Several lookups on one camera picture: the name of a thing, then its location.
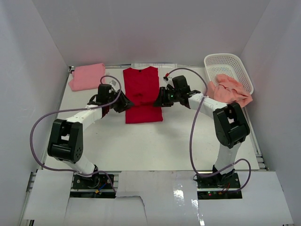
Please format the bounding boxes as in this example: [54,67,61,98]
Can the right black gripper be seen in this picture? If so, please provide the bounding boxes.
[153,87,181,107]

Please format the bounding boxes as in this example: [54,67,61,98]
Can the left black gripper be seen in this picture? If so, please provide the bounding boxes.
[107,89,135,113]

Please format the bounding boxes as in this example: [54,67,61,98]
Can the red t shirt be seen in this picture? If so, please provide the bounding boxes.
[123,66,163,124]

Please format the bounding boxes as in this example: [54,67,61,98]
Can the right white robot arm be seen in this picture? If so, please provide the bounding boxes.
[154,75,250,188]

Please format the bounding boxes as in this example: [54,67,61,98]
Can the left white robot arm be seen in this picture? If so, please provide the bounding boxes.
[48,83,134,188]

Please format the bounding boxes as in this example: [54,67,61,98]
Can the papers at table back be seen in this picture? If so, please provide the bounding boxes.
[131,63,177,69]

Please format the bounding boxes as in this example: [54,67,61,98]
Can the folded pink t shirt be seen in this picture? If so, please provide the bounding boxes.
[68,63,105,92]

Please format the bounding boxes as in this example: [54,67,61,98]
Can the salmon t shirt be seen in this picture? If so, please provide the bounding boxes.
[207,74,253,107]

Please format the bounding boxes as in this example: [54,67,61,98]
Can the white plastic basket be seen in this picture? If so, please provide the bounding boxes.
[204,53,253,94]

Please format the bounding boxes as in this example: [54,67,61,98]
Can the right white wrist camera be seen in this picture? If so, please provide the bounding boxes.
[163,73,174,88]

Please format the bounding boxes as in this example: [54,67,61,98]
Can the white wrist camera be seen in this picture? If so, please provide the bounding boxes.
[109,80,117,89]
[163,73,174,88]

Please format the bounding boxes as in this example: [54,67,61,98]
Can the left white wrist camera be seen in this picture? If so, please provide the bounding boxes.
[109,80,117,89]

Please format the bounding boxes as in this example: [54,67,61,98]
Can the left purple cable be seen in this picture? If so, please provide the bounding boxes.
[31,75,122,193]

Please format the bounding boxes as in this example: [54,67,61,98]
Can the purple cable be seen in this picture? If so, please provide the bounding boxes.
[164,67,252,195]
[31,75,122,193]

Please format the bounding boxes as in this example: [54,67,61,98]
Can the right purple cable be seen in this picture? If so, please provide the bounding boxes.
[164,67,252,195]

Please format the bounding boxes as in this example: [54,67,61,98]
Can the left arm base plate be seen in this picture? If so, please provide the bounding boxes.
[70,174,117,199]

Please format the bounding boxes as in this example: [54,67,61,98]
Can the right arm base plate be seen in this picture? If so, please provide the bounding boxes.
[193,173,243,201]

